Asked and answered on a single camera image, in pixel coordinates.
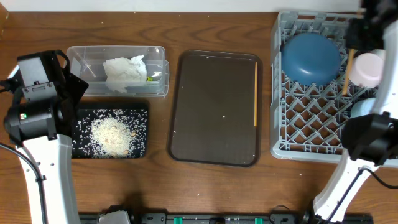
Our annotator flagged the wooden chopstick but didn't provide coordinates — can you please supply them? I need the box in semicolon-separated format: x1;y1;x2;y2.
254;62;257;127
342;49;355;96

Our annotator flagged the pink plastic bowl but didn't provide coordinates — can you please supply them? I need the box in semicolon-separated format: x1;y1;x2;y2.
349;52;385;88

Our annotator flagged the dark blue plate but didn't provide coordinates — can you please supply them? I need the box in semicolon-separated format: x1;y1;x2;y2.
281;33;341;85

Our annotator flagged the light blue small bowl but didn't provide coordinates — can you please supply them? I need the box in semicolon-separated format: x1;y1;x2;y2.
351;98;376;118

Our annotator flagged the white paper napkin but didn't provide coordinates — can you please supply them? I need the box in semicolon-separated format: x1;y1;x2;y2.
103;55;147;93

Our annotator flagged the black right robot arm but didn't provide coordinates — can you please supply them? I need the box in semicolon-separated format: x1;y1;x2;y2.
301;0;397;223

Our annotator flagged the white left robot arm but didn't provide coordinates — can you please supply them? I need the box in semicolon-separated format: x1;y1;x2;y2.
1;50;88;223

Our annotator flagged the clear plastic waste bin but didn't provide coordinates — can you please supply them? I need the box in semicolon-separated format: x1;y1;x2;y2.
67;45;169;97

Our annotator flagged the grey plastic dishwasher rack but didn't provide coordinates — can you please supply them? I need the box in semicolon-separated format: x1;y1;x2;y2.
270;11;380;163

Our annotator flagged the black tray with rice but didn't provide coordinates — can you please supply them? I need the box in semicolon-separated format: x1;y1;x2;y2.
72;103;149;159

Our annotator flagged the pile of rice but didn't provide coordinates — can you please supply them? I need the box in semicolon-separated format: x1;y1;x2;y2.
90;117;136;157

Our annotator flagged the dark brown serving tray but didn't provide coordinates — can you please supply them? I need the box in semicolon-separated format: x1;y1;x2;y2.
167;50;262;167

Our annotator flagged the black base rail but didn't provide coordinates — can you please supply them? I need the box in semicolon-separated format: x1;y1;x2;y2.
79;212;374;224

